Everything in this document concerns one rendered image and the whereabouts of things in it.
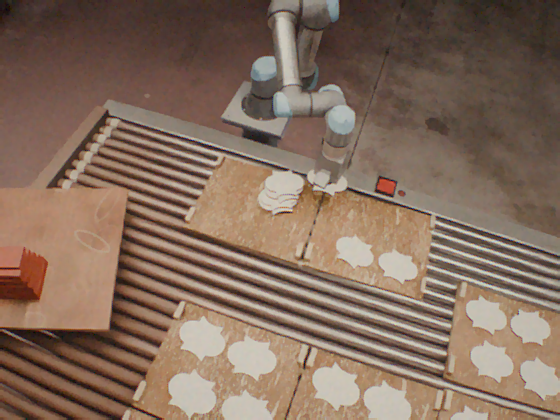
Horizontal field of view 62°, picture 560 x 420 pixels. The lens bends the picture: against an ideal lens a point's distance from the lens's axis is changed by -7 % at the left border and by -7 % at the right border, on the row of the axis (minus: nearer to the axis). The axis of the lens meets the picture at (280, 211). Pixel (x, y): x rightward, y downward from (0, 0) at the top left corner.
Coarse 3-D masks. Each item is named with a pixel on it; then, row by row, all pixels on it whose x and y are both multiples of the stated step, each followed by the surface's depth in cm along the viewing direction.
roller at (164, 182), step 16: (80, 160) 186; (96, 160) 184; (112, 160) 185; (128, 176) 184; (144, 176) 182; (160, 176) 182; (192, 192) 179; (432, 272) 168; (448, 272) 167; (480, 288) 166; (496, 288) 165; (528, 304) 164; (544, 304) 162
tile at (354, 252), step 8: (344, 240) 168; (352, 240) 169; (336, 248) 166; (344, 248) 166; (352, 248) 167; (360, 248) 167; (368, 248) 167; (344, 256) 165; (352, 256) 165; (360, 256) 165; (368, 256) 165; (352, 264) 163; (360, 264) 163; (368, 264) 164
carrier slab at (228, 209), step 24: (216, 168) 184; (240, 168) 185; (264, 168) 186; (216, 192) 177; (240, 192) 178; (312, 192) 181; (216, 216) 171; (240, 216) 172; (264, 216) 173; (288, 216) 174; (312, 216) 174; (240, 240) 166; (264, 240) 167; (288, 240) 168
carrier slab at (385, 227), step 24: (336, 216) 175; (360, 216) 176; (384, 216) 177; (408, 216) 178; (312, 240) 169; (336, 240) 169; (360, 240) 170; (384, 240) 171; (408, 240) 172; (312, 264) 163; (336, 264) 164; (384, 288) 160; (408, 288) 160
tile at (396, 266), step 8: (384, 256) 166; (392, 256) 166; (400, 256) 166; (384, 264) 164; (392, 264) 164; (400, 264) 164; (408, 264) 165; (392, 272) 162; (400, 272) 163; (408, 272) 163; (416, 272) 163; (400, 280) 161; (408, 280) 162
